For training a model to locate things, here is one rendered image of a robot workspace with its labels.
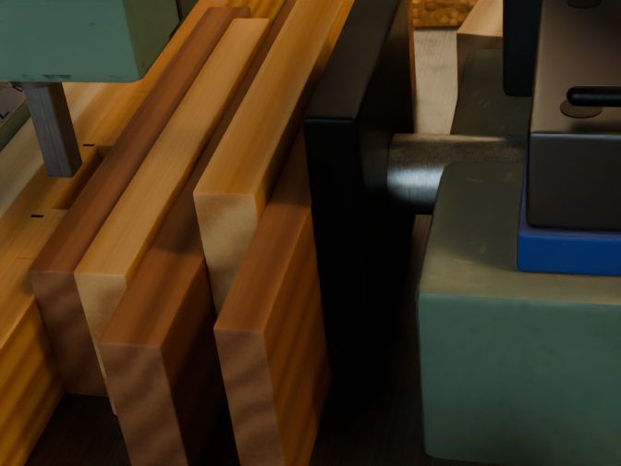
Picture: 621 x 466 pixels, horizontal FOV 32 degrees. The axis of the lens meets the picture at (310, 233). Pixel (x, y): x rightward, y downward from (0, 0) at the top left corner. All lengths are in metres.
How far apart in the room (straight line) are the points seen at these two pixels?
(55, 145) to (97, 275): 0.07
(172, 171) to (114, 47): 0.06
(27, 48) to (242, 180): 0.07
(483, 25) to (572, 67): 0.16
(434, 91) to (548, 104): 0.22
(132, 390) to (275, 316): 0.05
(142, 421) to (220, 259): 0.05
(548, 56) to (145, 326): 0.13
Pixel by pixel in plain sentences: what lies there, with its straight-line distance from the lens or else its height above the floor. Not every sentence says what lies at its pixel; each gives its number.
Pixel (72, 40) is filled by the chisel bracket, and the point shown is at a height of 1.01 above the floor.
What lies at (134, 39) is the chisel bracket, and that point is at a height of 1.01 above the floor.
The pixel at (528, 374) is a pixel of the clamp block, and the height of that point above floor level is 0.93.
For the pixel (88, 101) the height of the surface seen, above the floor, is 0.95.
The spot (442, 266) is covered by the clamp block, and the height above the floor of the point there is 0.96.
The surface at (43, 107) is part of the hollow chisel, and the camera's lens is 0.35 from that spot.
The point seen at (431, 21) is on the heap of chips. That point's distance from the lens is 0.55.
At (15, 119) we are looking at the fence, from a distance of 0.40.
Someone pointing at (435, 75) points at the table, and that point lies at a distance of 0.50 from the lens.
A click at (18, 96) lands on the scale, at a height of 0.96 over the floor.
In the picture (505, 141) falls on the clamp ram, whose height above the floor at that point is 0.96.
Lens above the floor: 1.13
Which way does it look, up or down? 35 degrees down
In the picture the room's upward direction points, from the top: 7 degrees counter-clockwise
